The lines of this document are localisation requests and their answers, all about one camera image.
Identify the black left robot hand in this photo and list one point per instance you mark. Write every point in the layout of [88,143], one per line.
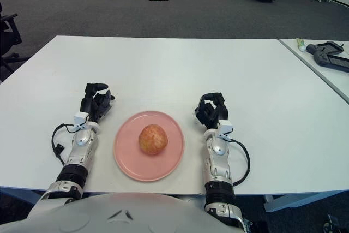
[91,104]

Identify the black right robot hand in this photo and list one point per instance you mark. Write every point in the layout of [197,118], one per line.
[211,113]

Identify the red yellow apple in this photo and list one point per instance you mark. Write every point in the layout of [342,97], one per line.
[152,139]

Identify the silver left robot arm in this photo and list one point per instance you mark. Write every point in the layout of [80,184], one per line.
[79,148]

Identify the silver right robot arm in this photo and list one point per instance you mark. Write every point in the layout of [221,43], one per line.
[219,162]

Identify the pink round plate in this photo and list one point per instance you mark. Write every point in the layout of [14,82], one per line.
[126,148]

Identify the black office chair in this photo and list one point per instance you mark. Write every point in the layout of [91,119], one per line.
[8,36]

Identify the grey robot torso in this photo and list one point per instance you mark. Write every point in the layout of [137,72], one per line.
[109,214]

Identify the green white tube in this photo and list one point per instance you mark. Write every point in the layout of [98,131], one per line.
[301,43]

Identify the black metal stand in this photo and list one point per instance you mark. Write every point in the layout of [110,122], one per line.
[334,224]

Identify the white table frame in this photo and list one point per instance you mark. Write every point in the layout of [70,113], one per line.
[300,201]

